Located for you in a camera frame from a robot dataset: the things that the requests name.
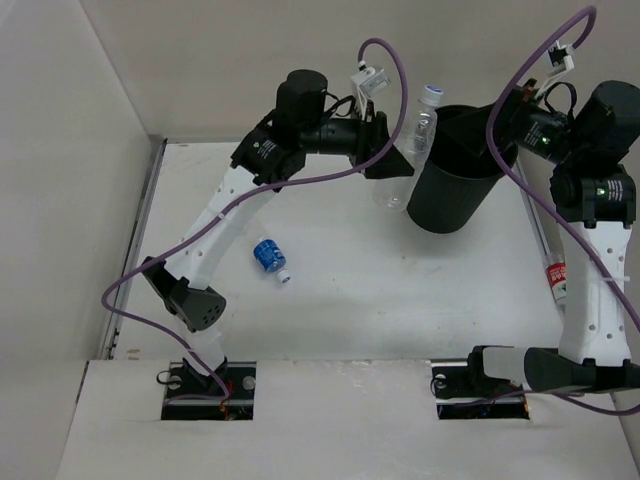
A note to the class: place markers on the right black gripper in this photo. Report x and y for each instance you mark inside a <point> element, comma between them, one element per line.
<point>469,129</point>

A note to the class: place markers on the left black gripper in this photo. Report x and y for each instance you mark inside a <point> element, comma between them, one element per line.
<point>373,142</point>

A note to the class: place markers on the clear plastic bottle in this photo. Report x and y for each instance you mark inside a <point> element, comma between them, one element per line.
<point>414,143</point>

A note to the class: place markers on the black plastic bin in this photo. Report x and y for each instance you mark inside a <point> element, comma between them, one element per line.
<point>451,187</point>

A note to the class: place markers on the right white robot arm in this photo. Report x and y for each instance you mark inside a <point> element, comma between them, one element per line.
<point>595,200</point>

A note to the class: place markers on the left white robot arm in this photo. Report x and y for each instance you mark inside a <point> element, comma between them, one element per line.
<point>266,160</point>

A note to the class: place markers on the blue label plastic bottle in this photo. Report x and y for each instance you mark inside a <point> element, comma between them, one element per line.
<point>269,256</point>

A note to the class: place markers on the red label plastic bottle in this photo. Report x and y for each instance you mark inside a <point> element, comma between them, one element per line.
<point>555,271</point>

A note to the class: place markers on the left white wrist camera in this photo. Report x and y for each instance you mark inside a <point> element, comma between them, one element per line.
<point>368,81</point>

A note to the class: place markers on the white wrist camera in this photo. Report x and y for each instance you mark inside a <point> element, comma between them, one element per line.
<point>562,62</point>
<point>368,81</point>

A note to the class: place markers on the right metal rail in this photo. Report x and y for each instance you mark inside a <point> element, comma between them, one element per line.
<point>537,172</point>

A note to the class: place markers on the metal rail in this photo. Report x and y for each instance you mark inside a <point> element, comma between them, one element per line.
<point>113,325</point>
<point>537,172</point>

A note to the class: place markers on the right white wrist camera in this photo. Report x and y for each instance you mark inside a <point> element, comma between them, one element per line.
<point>562,62</point>

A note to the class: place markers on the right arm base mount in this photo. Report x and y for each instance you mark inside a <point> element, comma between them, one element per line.
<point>462,395</point>

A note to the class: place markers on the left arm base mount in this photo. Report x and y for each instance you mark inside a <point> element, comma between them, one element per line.
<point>192,396</point>

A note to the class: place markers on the left metal rail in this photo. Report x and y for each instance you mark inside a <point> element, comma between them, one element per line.
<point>113,325</point>

